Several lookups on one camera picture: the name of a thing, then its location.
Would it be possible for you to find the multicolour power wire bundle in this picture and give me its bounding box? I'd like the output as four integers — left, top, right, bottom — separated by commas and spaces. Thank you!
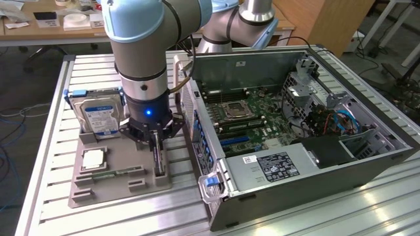
302, 105, 332, 137

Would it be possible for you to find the silver CPU chip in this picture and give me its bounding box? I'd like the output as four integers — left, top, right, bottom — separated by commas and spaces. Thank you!
81, 151, 105, 169

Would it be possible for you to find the plain white box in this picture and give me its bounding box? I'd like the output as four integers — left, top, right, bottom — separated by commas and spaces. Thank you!
88, 13, 108, 29

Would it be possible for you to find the silver CPU socket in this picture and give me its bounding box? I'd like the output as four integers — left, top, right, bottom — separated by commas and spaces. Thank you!
221, 100, 252, 121

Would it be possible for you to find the grey open PC case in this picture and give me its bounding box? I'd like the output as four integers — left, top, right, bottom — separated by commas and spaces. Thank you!
172, 44, 414, 232

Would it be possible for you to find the white box with round hollow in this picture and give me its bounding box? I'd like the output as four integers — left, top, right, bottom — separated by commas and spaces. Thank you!
62, 13, 92, 31

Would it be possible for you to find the silver disk bay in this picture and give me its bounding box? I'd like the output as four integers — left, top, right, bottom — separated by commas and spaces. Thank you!
337, 124, 401, 160

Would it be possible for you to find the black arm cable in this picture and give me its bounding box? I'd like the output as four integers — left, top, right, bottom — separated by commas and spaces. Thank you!
162, 0, 197, 94

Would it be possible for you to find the blue SATA wire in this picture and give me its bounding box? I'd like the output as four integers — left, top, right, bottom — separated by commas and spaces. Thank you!
330, 109, 361, 135

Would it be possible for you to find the black office chair base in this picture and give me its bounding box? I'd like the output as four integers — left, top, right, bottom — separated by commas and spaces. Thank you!
18, 44, 69, 73

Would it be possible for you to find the wooden desk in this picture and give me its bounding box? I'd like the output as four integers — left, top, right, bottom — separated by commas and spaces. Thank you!
0, 0, 296, 47

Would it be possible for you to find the blue expansion slot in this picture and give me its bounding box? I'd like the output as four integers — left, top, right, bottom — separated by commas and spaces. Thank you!
220, 136, 249, 146

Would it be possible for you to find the clear plastic bag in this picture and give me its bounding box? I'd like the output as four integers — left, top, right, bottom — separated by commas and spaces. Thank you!
0, 0, 26, 24

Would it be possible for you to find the grey parts rack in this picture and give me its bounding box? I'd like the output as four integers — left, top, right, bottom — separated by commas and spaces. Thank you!
66, 126, 173, 209

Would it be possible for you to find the black RAM slot bank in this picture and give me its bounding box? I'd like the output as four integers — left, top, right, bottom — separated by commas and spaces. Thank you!
201, 88, 249, 104
216, 117, 266, 135

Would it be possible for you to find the silver chipset heat sink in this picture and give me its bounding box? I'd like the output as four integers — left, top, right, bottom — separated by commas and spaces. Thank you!
261, 138, 284, 150

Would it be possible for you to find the wooden cabinet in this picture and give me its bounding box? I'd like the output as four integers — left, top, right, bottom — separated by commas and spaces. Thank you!
277, 0, 377, 56

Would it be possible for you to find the white box with black top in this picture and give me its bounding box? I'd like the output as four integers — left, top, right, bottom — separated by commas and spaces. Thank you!
32, 11, 61, 28

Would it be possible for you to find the silver perforated drive cage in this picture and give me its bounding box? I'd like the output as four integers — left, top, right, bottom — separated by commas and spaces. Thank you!
281, 58, 329, 121

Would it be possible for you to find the blue floor cable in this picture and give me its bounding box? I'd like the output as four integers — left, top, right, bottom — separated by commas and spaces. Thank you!
0, 115, 26, 212

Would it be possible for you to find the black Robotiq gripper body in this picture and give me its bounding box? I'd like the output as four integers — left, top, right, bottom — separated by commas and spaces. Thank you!
125, 92, 173, 144

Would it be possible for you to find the white desk frame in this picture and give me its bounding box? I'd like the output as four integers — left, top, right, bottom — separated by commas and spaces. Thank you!
358, 0, 420, 67

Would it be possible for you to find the black Nvidia graphics card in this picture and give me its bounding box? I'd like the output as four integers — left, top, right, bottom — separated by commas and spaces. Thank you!
150, 132, 168, 177

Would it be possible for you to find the black stand base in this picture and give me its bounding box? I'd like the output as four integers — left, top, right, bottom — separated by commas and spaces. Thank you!
380, 62, 420, 99

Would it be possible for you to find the grey power supply unit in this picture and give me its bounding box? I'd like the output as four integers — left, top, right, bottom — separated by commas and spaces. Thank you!
225, 143, 321, 192

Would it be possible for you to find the green Dell motherboard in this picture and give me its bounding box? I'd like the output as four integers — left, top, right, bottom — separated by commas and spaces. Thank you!
200, 85, 301, 158

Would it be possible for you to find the black case power cable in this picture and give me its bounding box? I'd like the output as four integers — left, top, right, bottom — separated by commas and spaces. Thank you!
261, 36, 332, 54

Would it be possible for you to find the white electrical box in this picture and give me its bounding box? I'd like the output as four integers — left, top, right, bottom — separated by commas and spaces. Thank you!
349, 31, 365, 53

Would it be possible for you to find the hard disk with blue caddy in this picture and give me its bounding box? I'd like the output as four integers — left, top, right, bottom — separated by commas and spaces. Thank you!
62, 87, 129, 141

